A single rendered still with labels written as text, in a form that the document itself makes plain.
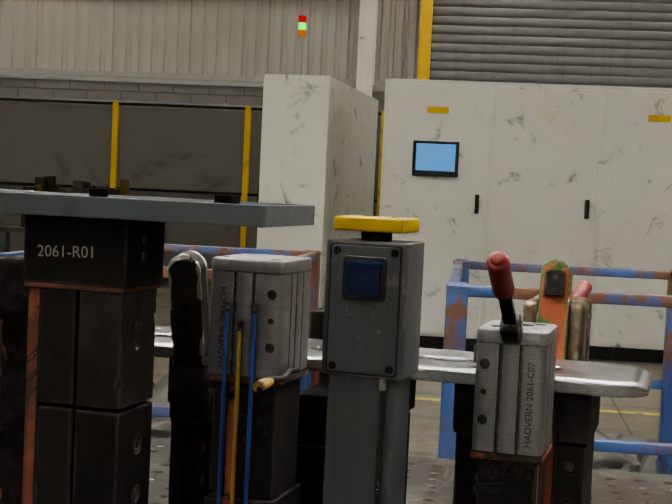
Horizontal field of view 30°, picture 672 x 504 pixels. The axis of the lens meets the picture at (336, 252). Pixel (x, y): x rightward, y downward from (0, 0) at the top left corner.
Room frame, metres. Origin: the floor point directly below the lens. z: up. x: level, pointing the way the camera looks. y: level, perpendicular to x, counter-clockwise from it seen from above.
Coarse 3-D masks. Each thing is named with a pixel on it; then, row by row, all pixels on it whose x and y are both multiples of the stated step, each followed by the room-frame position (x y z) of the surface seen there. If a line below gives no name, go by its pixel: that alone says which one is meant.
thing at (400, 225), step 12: (336, 216) 1.03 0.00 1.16; (348, 216) 1.03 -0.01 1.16; (360, 216) 1.04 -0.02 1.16; (372, 216) 1.06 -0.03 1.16; (384, 216) 1.08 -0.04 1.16; (336, 228) 1.03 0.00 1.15; (348, 228) 1.03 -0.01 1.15; (360, 228) 1.03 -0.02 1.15; (372, 228) 1.02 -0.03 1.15; (384, 228) 1.02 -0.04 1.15; (396, 228) 1.02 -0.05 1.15; (408, 228) 1.03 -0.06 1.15; (372, 240) 1.04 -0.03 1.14; (384, 240) 1.04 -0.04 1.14
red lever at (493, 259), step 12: (492, 264) 1.04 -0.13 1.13; (504, 264) 1.04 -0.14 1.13; (492, 276) 1.05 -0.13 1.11; (504, 276) 1.05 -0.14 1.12; (492, 288) 1.07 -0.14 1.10; (504, 288) 1.06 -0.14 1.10; (504, 300) 1.09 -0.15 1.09; (504, 312) 1.11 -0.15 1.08; (504, 324) 1.13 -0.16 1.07; (516, 324) 1.13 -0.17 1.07; (504, 336) 1.14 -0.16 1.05; (516, 336) 1.13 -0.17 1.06
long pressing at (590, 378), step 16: (160, 352) 1.37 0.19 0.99; (320, 352) 1.38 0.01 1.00; (432, 352) 1.42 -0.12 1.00; (448, 352) 1.43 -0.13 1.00; (464, 352) 1.44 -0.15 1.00; (320, 368) 1.32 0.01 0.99; (432, 368) 1.29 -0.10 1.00; (448, 368) 1.28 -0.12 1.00; (464, 368) 1.28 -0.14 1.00; (560, 368) 1.35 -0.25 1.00; (576, 368) 1.34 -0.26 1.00; (592, 368) 1.35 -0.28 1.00; (608, 368) 1.36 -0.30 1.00; (624, 368) 1.36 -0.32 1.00; (640, 368) 1.39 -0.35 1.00; (560, 384) 1.25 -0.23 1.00; (576, 384) 1.24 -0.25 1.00; (592, 384) 1.24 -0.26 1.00; (608, 384) 1.24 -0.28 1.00; (624, 384) 1.24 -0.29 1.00; (640, 384) 1.27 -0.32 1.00
